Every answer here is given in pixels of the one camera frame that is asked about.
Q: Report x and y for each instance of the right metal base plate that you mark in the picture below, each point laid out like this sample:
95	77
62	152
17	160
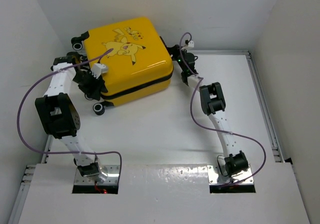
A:
242	178

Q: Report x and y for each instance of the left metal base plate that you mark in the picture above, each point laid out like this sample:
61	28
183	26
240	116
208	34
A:
112	179

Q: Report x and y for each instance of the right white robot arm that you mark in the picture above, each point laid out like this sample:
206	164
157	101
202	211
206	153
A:
213	105

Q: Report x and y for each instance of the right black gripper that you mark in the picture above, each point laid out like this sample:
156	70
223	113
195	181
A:
176	50

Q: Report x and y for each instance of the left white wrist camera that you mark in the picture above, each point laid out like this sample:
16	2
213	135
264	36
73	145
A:
98	70

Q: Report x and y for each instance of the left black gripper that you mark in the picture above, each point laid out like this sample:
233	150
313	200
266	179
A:
92	92

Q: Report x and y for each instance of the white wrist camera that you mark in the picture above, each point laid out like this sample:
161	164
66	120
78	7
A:
189	44
98	70

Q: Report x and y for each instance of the metal base plate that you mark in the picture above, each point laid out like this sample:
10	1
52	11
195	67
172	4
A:
242	178
112	179

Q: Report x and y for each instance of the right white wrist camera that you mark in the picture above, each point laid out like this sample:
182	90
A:
189	44

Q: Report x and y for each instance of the yellow suitcase with grey lining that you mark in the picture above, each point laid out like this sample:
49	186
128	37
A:
138	62

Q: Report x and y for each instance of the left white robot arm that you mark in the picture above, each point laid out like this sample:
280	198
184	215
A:
61	120

